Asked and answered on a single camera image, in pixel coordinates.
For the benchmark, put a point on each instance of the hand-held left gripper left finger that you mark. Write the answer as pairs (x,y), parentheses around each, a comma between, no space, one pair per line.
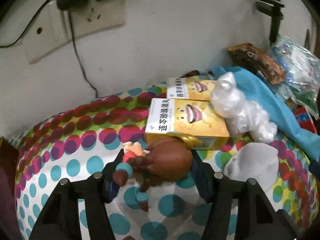
(110,188)

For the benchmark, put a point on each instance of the clear bag of packets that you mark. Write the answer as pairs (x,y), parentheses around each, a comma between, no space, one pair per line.
(300,75)

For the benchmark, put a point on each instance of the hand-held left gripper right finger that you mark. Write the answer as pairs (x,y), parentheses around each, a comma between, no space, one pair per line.
(203,190)

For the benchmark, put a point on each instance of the yellow medicine box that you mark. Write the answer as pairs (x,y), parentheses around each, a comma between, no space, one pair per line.
(190,90)
(175,120)

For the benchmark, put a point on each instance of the white wall power socket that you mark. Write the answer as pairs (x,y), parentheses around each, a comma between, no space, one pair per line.
(107,12)

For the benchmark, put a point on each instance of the grey white cloth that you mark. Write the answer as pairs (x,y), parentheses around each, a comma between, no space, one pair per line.
(252,162)

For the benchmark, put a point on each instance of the polka dot tablecloth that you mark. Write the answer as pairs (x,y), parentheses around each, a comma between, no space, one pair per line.
(75,155)

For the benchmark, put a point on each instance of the brown snack packet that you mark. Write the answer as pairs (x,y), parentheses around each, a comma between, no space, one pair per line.
(260,62)

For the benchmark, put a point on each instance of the white wall plate round hole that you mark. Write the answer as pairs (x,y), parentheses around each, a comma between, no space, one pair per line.
(42,45)

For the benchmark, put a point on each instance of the clear plastic bag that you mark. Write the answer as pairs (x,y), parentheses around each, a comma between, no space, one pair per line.
(240,110)

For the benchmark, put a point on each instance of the red packet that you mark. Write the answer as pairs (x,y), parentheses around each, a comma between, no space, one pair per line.
(303,117)

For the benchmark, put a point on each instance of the brown toy figurine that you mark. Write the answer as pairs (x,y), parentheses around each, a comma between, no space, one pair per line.
(167,162)

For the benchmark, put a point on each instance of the blue cloth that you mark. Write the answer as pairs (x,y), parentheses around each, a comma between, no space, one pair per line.
(275,100)

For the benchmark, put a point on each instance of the black wall bracket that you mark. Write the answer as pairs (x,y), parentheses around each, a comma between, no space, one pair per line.
(275,22)

